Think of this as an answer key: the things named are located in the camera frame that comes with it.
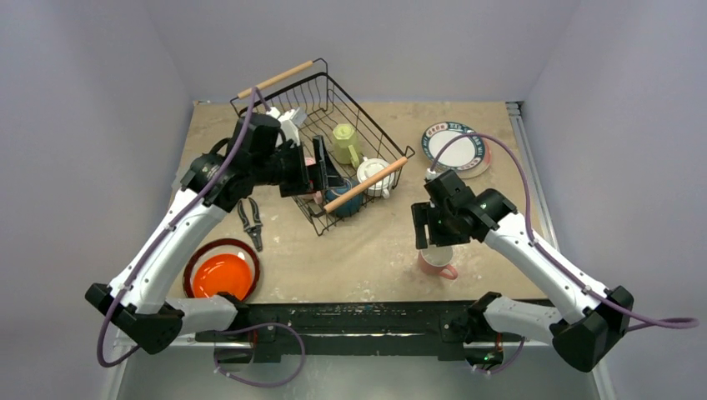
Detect white cup with handle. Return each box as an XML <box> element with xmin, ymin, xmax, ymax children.
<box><xmin>356</xmin><ymin>157</ymin><xmax>395</xmax><ymax>199</ymax></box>

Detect orange plate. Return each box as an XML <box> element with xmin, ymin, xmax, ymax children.
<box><xmin>192</xmin><ymin>253</ymin><xmax>254</xmax><ymax>300</ymax></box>

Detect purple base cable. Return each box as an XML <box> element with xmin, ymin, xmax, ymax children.
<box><xmin>213</xmin><ymin>323</ymin><xmax>308</xmax><ymax>388</ymax></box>

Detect dark blue beige bowl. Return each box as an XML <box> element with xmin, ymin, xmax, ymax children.
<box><xmin>323</xmin><ymin>177</ymin><xmax>364</xmax><ymax>218</ymax></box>

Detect black pliers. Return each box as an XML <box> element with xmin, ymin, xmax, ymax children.
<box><xmin>236</xmin><ymin>197</ymin><xmax>263</xmax><ymax>252</ymax></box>

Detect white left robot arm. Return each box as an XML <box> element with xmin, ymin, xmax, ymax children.
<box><xmin>85</xmin><ymin>113</ymin><xmax>343</xmax><ymax>354</ymax></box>

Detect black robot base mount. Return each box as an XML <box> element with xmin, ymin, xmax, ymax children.
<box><xmin>212</xmin><ymin>300</ymin><xmax>526</xmax><ymax>366</ymax></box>

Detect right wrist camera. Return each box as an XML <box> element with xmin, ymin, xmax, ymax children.
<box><xmin>424</xmin><ymin>168</ymin><xmax>439</xmax><ymax>182</ymax></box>

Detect green rimmed white plate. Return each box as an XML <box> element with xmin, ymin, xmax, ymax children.
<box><xmin>421</xmin><ymin>121</ymin><xmax>491</xmax><ymax>178</ymax></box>

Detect yellow-green mug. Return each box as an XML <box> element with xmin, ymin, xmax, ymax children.
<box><xmin>333</xmin><ymin>123</ymin><xmax>361</xmax><ymax>168</ymax></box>

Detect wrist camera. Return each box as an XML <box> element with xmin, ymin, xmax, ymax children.
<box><xmin>424</xmin><ymin>168</ymin><xmax>439</xmax><ymax>182</ymax></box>
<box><xmin>266</xmin><ymin>107</ymin><xmax>308</xmax><ymax>147</ymax></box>

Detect black wire dish rack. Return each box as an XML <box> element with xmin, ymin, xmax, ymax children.
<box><xmin>255</xmin><ymin>57</ymin><xmax>415</xmax><ymax>236</ymax></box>

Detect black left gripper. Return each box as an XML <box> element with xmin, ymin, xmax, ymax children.
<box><xmin>252</xmin><ymin>134</ymin><xmax>346</xmax><ymax>197</ymax></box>

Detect dusty pink mug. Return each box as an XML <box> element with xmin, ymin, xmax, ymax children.
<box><xmin>417</xmin><ymin>247</ymin><xmax>459</xmax><ymax>280</ymax></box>

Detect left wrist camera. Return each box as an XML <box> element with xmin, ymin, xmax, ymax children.
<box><xmin>266</xmin><ymin>107</ymin><xmax>308</xmax><ymax>147</ymax></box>

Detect dark red clear plate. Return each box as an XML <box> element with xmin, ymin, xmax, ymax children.
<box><xmin>182</xmin><ymin>238</ymin><xmax>262</xmax><ymax>301</ymax></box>

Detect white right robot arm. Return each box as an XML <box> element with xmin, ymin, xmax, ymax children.
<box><xmin>411</xmin><ymin>171</ymin><xmax>634</xmax><ymax>373</ymax></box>

